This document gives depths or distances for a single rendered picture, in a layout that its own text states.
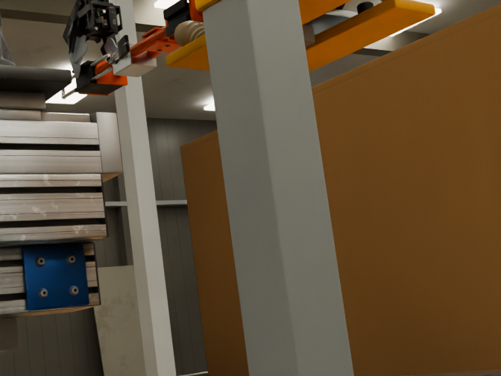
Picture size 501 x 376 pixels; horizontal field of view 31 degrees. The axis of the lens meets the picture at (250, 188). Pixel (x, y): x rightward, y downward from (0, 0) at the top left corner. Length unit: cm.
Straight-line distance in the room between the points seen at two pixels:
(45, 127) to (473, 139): 59
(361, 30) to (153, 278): 370
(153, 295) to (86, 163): 379
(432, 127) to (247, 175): 33
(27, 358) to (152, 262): 692
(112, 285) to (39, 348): 123
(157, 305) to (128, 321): 712
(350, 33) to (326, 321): 83
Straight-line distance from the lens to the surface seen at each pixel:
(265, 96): 72
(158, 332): 503
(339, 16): 151
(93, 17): 193
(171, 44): 176
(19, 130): 124
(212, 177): 130
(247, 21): 73
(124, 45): 177
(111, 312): 1208
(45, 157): 125
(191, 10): 164
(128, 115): 518
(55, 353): 1200
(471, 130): 97
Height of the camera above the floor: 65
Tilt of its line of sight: 9 degrees up
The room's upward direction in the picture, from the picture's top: 8 degrees counter-clockwise
